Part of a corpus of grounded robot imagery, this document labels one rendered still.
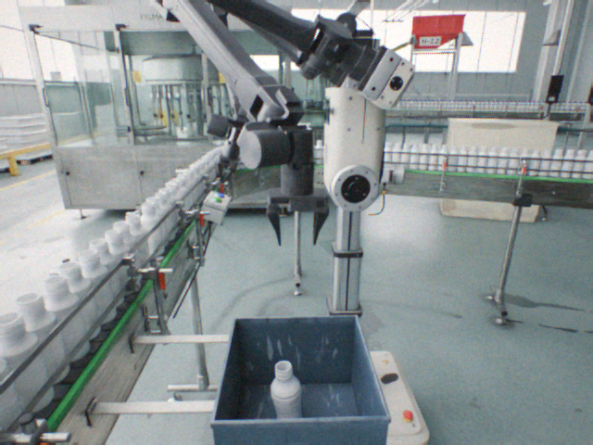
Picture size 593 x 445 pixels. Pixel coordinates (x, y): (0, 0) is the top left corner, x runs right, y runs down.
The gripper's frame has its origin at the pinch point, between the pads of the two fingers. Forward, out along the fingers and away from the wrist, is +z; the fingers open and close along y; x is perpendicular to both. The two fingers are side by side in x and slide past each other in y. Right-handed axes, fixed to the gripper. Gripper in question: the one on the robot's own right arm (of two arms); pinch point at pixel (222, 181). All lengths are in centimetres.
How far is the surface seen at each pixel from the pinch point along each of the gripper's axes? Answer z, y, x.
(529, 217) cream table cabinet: -6, -278, 340
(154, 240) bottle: 18.1, 24.6, -12.3
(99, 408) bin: 28, 76, -3
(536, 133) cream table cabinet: -96, -281, 293
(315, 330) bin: 15, 51, 37
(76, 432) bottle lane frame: 29, 81, -4
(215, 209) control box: 9.7, 3.9, 0.8
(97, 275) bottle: 12, 59, -14
